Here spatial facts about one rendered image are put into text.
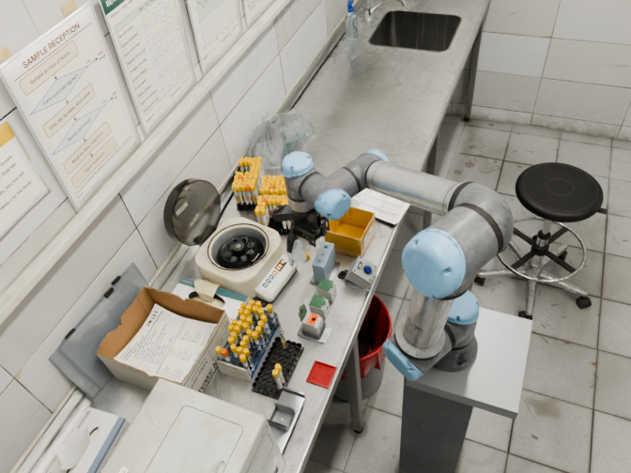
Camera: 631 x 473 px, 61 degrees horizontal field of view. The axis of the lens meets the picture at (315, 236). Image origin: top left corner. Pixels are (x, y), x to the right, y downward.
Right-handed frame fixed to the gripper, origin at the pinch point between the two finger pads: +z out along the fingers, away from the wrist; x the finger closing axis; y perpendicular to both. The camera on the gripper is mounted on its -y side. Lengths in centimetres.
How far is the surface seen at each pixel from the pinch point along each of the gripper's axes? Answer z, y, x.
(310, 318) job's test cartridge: 12.6, 9.4, -12.9
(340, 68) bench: 25, -63, 115
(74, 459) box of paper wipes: 12, -18, -78
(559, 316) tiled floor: 109, 69, 93
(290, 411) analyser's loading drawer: 13.7, 20.5, -38.1
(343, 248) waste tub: 17.6, 1.2, 17.2
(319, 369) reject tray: 19.7, 18.2, -22.1
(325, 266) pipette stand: 11.6, 3.1, 4.6
